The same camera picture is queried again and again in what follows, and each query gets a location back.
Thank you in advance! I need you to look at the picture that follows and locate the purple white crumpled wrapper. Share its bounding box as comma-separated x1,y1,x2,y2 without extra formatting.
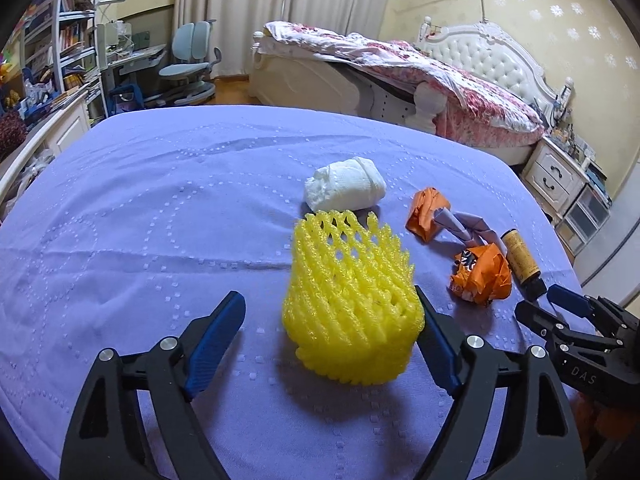
432,207,498,251

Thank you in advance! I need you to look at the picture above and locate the grey study desk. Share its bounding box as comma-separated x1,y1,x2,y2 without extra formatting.
95,42,168,121

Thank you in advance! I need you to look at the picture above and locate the white crumpled tissue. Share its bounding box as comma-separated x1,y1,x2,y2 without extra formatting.
303,156,387,212

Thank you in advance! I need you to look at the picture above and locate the clutter on nightstand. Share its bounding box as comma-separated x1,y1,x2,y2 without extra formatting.
550,77,611,161

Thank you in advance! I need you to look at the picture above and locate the white bookshelf with books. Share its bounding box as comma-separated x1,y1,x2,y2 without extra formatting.
20,0,101,111

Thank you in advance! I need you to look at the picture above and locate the light blue desk chair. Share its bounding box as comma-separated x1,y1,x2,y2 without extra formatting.
159,21,223,106

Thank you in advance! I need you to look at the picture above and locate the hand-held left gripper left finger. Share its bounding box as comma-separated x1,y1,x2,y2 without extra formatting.
59,290,247,480

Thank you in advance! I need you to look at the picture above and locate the clear plastic drawer unit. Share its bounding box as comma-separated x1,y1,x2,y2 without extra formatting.
555,190,612,256

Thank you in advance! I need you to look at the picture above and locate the orange wrapper with dark print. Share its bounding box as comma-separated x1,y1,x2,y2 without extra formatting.
450,242,513,306

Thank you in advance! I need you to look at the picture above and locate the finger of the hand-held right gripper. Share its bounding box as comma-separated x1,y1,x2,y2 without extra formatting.
546,284,608,319
514,300,576,348

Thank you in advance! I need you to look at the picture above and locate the white bed with tufted headboard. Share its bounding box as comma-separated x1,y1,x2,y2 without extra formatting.
248,20,561,166

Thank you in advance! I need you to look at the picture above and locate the white wardrobe sliding door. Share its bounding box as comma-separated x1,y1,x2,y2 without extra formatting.
575,160,640,293

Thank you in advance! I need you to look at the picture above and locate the purple tablecloth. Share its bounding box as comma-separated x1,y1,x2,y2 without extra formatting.
0,105,586,480

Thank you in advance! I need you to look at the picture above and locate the white nightstand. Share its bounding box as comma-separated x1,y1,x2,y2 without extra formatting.
520,135,591,218

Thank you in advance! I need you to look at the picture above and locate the floral pink quilt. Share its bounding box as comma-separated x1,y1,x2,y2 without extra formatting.
262,21,546,148

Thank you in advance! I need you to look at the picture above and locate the yellow bottle with black cap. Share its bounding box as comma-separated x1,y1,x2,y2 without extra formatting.
501,230,547,301

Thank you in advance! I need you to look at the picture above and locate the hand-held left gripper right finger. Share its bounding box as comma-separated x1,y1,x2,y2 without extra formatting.
414,285,586,480

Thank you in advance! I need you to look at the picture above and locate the small orange crumpled wrapper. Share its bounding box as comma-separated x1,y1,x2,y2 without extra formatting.
405,187,451,245

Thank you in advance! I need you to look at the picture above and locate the white low cabinet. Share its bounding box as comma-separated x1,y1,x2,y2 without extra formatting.
0,87,91,201

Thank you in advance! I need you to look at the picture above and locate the yellow foam fruit net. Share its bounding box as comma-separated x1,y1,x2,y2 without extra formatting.
281,210,426,387

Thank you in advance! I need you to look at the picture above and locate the blue plastic stool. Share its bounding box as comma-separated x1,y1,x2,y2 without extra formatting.
109,84,147,111

